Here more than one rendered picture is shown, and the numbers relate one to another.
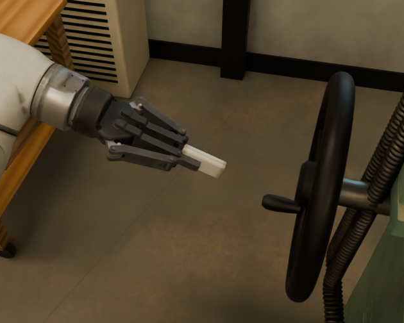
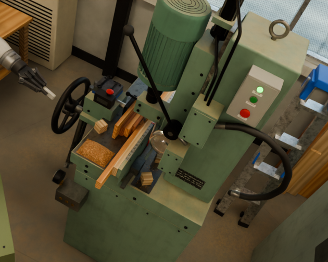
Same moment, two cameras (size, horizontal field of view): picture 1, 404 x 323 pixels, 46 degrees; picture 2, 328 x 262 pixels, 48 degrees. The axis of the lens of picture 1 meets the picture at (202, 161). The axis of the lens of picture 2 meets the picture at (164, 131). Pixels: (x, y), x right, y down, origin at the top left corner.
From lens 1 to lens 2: 1.17 m
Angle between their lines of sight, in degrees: 6
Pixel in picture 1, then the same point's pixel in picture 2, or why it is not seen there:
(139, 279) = (25, 147)
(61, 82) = (11, 55)
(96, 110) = (19, 67)
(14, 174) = not seen: outside the picture
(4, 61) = not seen: outside the picture
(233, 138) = not seen: hidden behind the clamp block
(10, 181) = not seen: outside the picture
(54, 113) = (6, 63)
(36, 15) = (16, 22)
